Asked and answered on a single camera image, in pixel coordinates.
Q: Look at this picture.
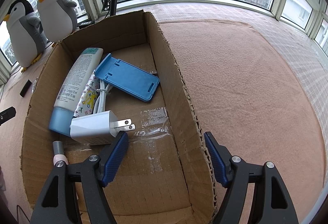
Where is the pink plaid mat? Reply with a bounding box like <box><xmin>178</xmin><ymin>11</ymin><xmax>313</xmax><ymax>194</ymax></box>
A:
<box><xmin>147</xmin><ymin>3</ymin><xmax>327</xmax><ymax>151</ymax></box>

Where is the white blue lotion tube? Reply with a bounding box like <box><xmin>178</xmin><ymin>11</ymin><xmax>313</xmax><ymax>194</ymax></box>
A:
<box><xmin>49</xmin><ymin>48</ymin><xmax>103</xmax><ymax>136</ymax></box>

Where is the large plush penguin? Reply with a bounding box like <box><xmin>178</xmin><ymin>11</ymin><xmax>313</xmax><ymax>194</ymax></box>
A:
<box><xmin>3</xmin><ymin>0</ymin><xmax>47</xmax><ymax>72</ymax></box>

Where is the black inline remote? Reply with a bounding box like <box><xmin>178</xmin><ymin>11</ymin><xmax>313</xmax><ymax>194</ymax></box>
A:
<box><xmin>77</xmin><ymin>20</ymin><xmax>95</xmax><ymax>29</ymax></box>

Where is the white USB charger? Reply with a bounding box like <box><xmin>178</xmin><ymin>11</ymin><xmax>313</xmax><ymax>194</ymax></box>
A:
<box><xmin>69</xmin><ymin>110</ymin><xmax>135</xmax><ymax>145</ymax></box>

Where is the blue sanitizer bottle keychain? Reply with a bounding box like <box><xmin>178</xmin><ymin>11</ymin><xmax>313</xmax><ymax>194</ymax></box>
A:
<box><xmin>31</xmin><ymin>78</ymin><xmax>38</xmax><ymax>93</ymax></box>

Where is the white cable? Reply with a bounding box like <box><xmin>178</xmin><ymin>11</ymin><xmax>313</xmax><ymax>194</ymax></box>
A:
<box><xmin>92</xmin><ymin>78</ymin><xmax>114</xmax><ymax>114</ymax></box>

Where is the small plush penguin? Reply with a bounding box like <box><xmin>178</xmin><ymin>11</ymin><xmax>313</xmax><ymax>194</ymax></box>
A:
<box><xmin>37</xmin><ymin>0</ymin><xmax>77</xmax><ymax>43</ymax></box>

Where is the brown cardboard box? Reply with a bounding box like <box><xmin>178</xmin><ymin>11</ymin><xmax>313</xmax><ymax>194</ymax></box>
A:
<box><xmin>21</xmin><ymin>11</ymin><xmax>217</xmax><ymax>223</ymax></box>

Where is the blue phone stand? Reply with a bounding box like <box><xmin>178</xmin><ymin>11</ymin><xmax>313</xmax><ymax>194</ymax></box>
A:
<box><xmin>95</xmin><ymin>53</ymin><xmax>159</xmax><ymax>102</ymax></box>

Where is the black lipstick tube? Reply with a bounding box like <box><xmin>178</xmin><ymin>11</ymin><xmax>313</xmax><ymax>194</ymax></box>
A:
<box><xmin>19</xmin><ymin>79</ymin><xmax>32</xmax><ymax>97</ymax></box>

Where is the pink blanket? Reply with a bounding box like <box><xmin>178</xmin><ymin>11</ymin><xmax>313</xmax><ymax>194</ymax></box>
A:
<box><xmin>0</xmin><ymin>19</ymin><xmax>326</xmax><ymax>224</ymax></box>

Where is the small pink white bottle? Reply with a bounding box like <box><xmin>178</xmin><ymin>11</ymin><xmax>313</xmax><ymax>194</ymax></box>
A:
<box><xmin>52</xmin><ymin>141</ymin><xmax>69</xmax><ymax>166</ymax></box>

